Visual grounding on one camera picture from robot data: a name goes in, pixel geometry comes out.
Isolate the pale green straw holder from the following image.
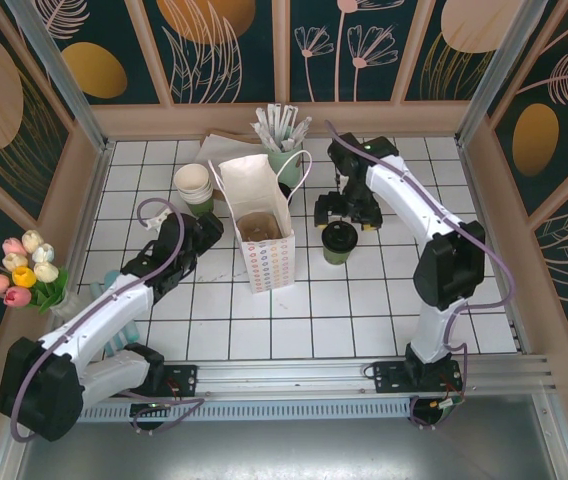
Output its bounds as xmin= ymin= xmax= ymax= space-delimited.
xmin=263 ymin=141 xmax=306 ymax=189

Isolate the steel sheet panel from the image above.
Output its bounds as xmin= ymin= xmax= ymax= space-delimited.
xmin=13 ymin=419 xmax=568 ymax=480

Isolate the black plastic cup lid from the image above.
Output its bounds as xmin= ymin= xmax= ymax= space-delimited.
xmin=321 ymin=221 xmax=359 ymax=251

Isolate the white printed paper bag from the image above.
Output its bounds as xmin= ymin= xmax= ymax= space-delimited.
xmin=207 ymin=149 xmax=313 ymax=296

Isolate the tulip bouquet in vase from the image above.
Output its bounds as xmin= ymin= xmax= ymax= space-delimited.
xmin=27 ymin=267 xmax=71 ymax=315

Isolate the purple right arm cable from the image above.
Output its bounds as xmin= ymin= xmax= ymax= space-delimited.
xmin=324 ymin=119 xmax=518 ymax=431

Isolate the yellow artificial tulip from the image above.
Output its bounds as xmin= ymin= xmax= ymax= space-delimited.
xmin=12 ymin=265 xmax=36 ymax=289

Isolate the teal toy rake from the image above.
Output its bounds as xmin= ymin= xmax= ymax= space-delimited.
xmin=116 ymin=319 xmax=141 ymax=346

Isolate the white ribbed vase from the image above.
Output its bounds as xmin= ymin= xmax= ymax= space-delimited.
xmin=49 ymin=292 xmax=83 ymax=321

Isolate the brown kraft paper stack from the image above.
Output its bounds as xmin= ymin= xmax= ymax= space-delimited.
xmin=206 ymin=128 xmax=265 ymax=147

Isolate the brown pulp cup carrier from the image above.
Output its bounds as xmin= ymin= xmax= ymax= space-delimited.
xmin=237 ymin=212 xmax=285 ymax=241

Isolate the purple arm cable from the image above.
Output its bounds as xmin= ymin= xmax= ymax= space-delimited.
xmin=324 ymin=119 xmax=518 ymax=431
xmin=8 ymin=197 xmax=206 ymax=441

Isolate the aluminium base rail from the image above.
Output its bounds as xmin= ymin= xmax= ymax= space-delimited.
xmin=78 ymin=353 xmax=558 ymax=402

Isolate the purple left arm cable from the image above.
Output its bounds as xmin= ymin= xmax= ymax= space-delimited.
xmin=8 ymin=197 xmax=206 ymax=441

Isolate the white artificial tulip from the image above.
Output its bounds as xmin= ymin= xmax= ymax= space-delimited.
xmin=2 ymin=252 xmax=30 ymax=272
xmin=21 ymin=228 xmax=44 ymax=254
xmin=31 ymin=243 xmax=56 ymax=265
xmin=33 ymin=260 xmax=61 ymax=283

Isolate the stack of paper cups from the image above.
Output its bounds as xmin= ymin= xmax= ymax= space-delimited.
xmin=173 ymin=163 xmax=214 ymax=217

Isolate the grey slotted cable duct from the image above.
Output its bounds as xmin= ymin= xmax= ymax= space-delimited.
xmin=31 ymin=402 xmax=415 ymax=424

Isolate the aluminium frame post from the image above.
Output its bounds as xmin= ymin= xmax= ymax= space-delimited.
xmin=456 ymin=0 xmax=550 ymax=146
xmin=6 ymin=0 xmax=115 ymax=156

